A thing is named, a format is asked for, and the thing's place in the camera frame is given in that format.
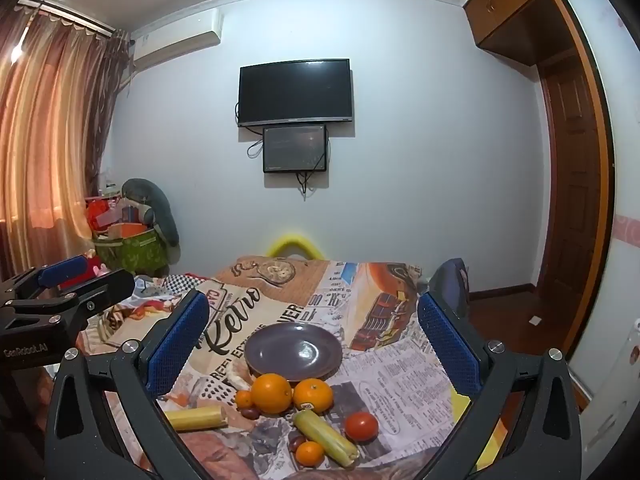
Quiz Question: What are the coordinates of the wooden overhead cabinet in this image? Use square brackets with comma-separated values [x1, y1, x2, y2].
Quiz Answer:
[464, 0, 575, 66]

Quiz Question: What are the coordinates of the pink toy figure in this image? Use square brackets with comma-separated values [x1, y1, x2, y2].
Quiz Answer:
[75, 254, 110, 283]

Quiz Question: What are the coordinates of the black wall television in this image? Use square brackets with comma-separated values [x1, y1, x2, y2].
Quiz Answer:
[238, 58, 354, 127]

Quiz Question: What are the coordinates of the green storage box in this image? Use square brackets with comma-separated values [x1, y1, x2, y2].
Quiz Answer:
[93, 230, 168, 276]

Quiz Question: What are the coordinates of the black monitor cable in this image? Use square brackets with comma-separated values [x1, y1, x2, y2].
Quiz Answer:
[295, 142, 331, 202]

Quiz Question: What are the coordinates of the red tomato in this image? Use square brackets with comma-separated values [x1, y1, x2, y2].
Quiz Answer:
[344, 412, 378, 442]

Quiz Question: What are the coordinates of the small black wall monitor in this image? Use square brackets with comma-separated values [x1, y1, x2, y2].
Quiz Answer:
[262, 125, 328, 174]

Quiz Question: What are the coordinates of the white air conditioner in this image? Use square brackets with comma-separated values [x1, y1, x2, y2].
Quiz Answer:
[132, 9, 224, 72]

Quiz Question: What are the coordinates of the dark red jujube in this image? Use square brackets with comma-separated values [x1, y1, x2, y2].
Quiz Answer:
[288, 434, 306, 453]
[240, 406, 260, 420]

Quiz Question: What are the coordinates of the large orange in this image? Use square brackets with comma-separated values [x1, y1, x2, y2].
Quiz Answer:
[250, 374, 292, 415]
[293, 378, 334, 414]

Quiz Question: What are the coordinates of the yellow sugarcane piece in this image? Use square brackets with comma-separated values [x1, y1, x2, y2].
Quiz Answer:
[165, 405, 228, 432]
[293, 410, 360, 468]

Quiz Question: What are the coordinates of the small mandarin orange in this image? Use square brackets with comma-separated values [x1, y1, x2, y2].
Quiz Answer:
[295, 441, 324, 468]
[234, 390, 254, 411]

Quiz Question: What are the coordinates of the orange curtain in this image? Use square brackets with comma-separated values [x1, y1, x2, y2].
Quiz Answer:
[1, 6, 129, 278]

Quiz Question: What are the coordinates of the blue chair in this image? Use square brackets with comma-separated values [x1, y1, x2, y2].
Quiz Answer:
[428, 258, 470, 318]

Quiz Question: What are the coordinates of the brown wooden door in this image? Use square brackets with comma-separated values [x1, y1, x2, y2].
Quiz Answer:
[537, 49, 609, 356]

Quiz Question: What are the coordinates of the yellow chair back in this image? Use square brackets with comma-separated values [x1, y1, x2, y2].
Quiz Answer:
[266, 233, 324, 260]

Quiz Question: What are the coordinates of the printed newspaper tablecloth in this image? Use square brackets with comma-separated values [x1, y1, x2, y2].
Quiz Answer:
[78, 257, 470, 479]

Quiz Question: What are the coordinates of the dark purple plate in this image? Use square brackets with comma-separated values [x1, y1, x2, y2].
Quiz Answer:
[244, 322, 343, 382]

